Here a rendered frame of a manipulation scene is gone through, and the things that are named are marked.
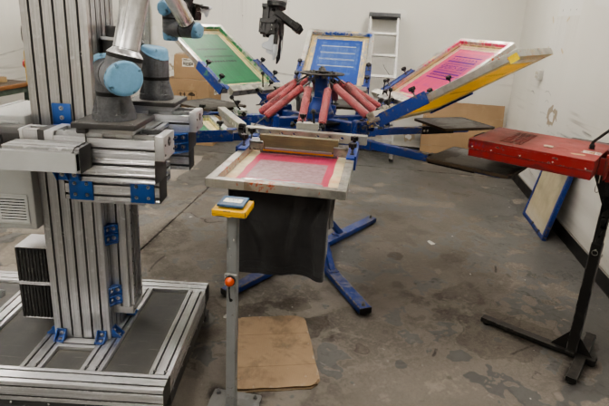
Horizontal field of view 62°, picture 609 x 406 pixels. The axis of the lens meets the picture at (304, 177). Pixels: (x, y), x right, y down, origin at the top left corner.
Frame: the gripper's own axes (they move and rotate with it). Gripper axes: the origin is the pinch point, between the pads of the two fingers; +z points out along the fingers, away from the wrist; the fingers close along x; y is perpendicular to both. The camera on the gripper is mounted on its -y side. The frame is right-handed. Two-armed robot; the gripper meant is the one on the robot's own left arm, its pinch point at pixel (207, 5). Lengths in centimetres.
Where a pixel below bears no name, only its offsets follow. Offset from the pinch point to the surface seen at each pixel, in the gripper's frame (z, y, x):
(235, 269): -85, 87, 88
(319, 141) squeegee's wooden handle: -5, 53, 81
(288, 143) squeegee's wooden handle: -10, 57, 66
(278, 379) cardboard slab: -58, 153, 104
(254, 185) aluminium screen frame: -66, 59, 81
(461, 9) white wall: 425, -27, 60
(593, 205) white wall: 171, 92, 232
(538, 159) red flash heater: 19, 37, 181
